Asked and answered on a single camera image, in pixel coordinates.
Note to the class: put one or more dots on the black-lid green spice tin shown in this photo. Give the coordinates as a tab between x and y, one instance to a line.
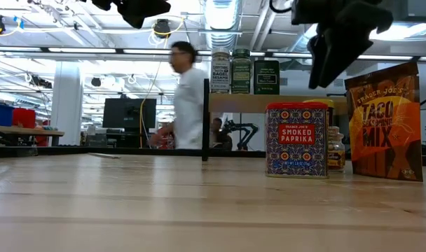
266	78

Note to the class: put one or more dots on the wooden shelf with black frame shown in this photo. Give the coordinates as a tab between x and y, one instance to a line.
234	103

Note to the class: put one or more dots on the red-lid smoked paprika tin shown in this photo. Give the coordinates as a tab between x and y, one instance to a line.
296	140

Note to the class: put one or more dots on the small clear glass spice jar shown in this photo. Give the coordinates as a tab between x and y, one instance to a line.
336	150

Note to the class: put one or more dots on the white-lid bagel seasoning jar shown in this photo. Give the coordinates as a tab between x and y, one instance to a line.
220	73

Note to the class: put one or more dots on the green-lid spice jar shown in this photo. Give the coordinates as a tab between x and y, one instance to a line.
241	73

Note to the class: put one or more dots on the red plastic bin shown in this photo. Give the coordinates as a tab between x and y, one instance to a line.
24	118

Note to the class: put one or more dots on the person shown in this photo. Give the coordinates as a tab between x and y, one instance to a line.
188	112
221	140

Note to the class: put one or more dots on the wooden workbench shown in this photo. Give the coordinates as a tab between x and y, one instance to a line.
41	133

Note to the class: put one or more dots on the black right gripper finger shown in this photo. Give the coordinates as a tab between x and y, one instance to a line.
342	49
314	70

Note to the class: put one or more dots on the black background robot arm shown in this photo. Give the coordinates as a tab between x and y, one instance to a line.
251	127

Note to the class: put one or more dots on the white building column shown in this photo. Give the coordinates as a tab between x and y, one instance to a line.
66	105

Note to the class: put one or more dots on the black computer monitor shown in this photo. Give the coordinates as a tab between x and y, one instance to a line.
129	113

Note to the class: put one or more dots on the blue plastic bin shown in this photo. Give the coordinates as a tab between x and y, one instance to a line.
1	115

